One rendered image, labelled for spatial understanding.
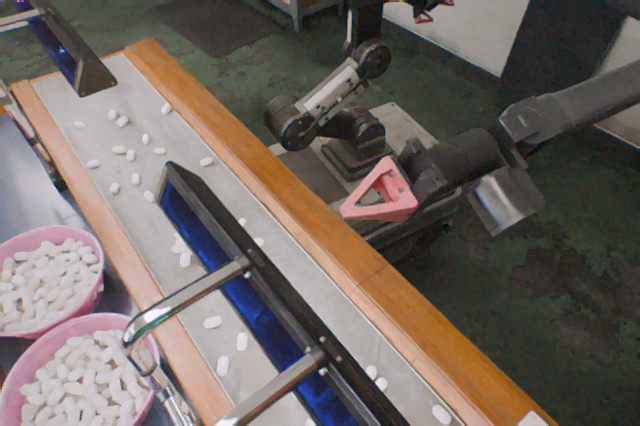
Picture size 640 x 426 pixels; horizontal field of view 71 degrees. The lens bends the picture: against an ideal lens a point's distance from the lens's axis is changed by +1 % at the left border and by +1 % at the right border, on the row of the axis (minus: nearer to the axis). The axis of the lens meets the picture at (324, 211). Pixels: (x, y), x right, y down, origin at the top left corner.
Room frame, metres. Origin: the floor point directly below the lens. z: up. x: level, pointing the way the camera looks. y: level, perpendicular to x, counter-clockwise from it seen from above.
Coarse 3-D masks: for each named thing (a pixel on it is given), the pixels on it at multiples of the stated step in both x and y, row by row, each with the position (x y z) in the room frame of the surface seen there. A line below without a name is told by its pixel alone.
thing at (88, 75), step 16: (16, 0) 1.10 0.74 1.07; (32, 0) 1.02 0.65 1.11; (48, 0) 1.13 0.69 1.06; (48, 16) 0.94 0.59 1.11; (32, 32) 0.98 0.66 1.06; (48, 32) 0.92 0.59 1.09; (64, 32) 0.87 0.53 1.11; (48, 48) 0.89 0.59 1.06; (64, 48) 0.84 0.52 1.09; (80, 48) 0.82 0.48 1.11; (64, 64) 0.82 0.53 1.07; (80, 64) 0.77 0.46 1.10; (96, 64) 0.78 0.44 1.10; (80, 80) 0.75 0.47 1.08; (96, 80) 0.77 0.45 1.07; (112, 80) 0.79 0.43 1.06; (80, 96) 0.75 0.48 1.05
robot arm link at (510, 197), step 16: (512, 112) 0.44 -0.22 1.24; (528, 112) 0.44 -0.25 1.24; (496, 128) 0.42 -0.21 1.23; (512, 128) 0.41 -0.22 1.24; (528, 128) 0.42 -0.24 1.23; (512, 144) 0.40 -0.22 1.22; (512, 160) 0.39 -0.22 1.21; (496, 176) 0.36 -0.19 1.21; (512, 176) 0.37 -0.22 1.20; (528, 176) 0.37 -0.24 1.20; (480, 192) 0.35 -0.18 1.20; (496, 192) 0.34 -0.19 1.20; (512, 192) 0.34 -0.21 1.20; (528, 192) 0.35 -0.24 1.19; (480, 208) 0.34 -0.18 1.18; (496, 208) 0.33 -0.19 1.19; (512, 208) 0.32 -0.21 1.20; (528, 208) 0.33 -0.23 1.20; (496, 224) 0.32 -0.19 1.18; (512, 224) 0.31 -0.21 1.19
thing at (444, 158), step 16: (416, 144) 0.36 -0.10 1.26; (448, 144) 0.40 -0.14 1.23; (400, 160) 0.37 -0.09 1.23; (416, 160) 0.36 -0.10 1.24; (432, 160) 0.35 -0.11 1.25; (448, 160) 0.37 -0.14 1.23; (464, 160) 0.37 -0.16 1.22; (416, 176) 0.36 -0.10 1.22; (432, 176) 0.33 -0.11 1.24; (448, 176) 0.36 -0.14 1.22; (464, 176) 0.36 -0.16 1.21
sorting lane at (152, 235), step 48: (48, 96) 1.18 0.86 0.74; (96, 96) 1.18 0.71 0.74; (144, 96) 1.18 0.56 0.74; (96, 144) 0.96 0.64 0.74; (144, 144) 0.96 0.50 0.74; (192, 144) 0.96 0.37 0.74; (240, 192) 0.77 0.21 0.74; (144, 240) 0.62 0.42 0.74; (288, 240) 0.62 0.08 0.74; (336, 288) 0.49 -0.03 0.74; (192, 336) 0.39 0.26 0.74; (240, 384) 0.29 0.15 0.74
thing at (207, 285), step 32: (256, 256) 0.32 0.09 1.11; (192, 288) 0.27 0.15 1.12; (160, 320) 0.23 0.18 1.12; (128, 352) 0.20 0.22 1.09; (320, 352) 0.19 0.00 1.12; (160, 384) 0.21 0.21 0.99; (288, 384) 0.16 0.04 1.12; (192, 416) 0.21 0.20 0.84; (224, 416) 0.13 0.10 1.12; (256, 416) 0.13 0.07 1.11
